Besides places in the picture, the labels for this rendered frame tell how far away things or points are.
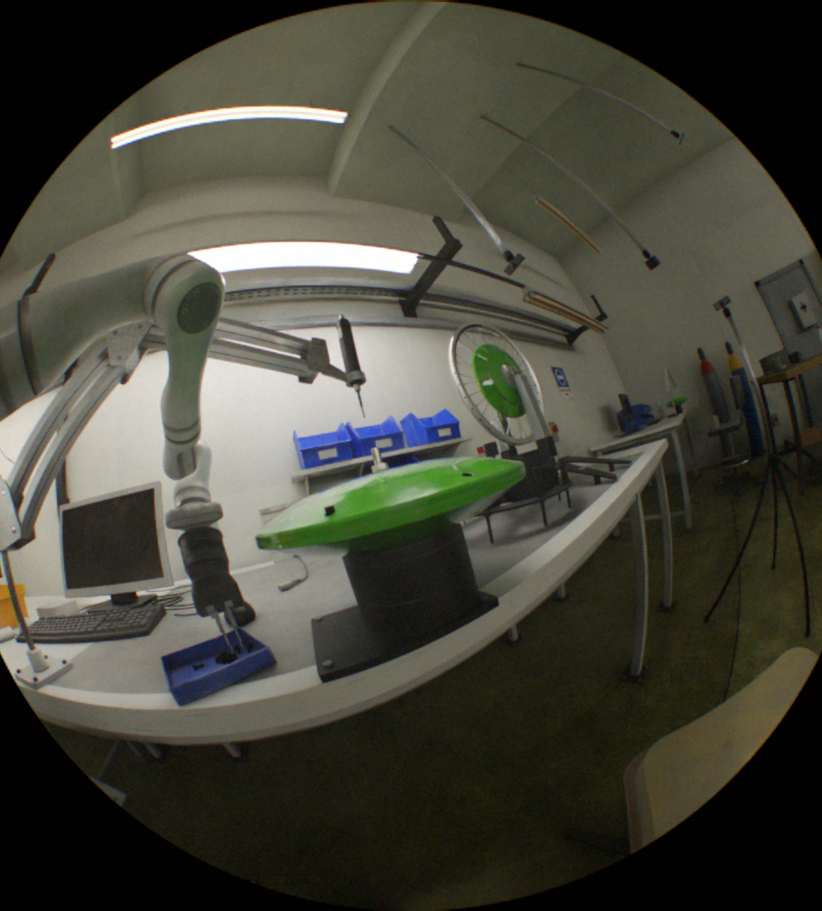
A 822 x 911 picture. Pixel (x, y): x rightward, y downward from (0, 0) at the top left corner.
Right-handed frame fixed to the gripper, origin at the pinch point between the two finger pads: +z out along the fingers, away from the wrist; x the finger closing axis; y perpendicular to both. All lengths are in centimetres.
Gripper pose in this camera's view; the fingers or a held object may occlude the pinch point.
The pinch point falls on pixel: (238, 650)
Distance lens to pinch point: 39.8
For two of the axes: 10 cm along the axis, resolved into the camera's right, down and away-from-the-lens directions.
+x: -6.9, 1.1, -7.1
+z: 5.5, 7.3, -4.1
